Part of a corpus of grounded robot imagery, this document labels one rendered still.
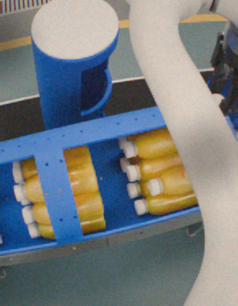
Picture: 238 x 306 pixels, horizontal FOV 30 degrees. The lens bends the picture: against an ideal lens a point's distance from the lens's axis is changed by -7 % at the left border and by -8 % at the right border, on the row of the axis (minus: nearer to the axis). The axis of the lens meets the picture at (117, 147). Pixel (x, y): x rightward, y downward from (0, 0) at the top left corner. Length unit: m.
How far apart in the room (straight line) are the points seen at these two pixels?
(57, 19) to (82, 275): 1.26
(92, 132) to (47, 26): 0.49
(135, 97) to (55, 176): 1.34
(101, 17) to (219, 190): 1.10
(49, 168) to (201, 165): 0.64
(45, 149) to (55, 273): 1.24
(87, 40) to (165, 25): 0.93
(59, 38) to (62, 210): 0.59
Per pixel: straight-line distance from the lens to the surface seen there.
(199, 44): 2.73
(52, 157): 1.04
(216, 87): 0.87
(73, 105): 1.65
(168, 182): 1.14
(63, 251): 1.35
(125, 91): 2.32
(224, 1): 0.57
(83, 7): 1.49
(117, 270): 2.22
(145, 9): 0.50
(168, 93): 0.45
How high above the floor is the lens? 2.21
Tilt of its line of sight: 69 degrees down
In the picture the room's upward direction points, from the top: 11 degrees clockwise
